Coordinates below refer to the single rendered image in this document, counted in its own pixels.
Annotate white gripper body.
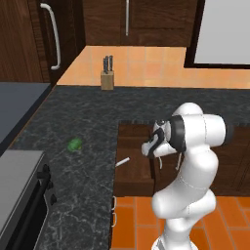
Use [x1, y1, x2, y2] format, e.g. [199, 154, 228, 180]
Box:
[141, 136, 160, 160]

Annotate brown wooden open drawer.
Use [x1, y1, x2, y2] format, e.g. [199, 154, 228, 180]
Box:
[115, 120, 156, 198]

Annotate green bell pepper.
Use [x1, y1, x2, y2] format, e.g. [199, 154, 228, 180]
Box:
[66, 137, 83, 152]

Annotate light wooden knife block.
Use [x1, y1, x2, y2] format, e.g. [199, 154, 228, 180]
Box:
[100, 69, 115, 91]

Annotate brown wooden base cabinets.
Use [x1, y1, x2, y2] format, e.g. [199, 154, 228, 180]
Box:
[154, 124, 250, 197]

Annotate dark grey flat appliance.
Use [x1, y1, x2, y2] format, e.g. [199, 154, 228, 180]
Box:
[0, 81, 53, 154]

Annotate silver and black stove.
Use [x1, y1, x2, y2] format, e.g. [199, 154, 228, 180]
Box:
[0, 149, 59, 250]

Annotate dark framed white window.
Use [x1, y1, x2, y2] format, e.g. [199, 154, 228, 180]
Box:
[183, 0, 250, 70]

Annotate tall dark wooden cabinet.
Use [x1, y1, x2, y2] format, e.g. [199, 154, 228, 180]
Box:
[0, 0, 86, 84]

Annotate silver drawer handle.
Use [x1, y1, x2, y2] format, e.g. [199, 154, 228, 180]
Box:
[114, 156, 131, 168]

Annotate small silver cabinet handle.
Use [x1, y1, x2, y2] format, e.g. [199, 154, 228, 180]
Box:
[110, 212, 118, 229]
[110, 195, 118, 211]

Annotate dark wooden wall cupboards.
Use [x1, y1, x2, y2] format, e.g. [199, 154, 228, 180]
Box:
[82, 0, 200, 48]

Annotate straight silver cupboard handle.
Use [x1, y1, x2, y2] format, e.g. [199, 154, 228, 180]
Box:
[124, 0, 131, 37]

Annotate long curved silver handle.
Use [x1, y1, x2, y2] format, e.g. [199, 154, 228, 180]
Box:
[39, 2, 63, 71]

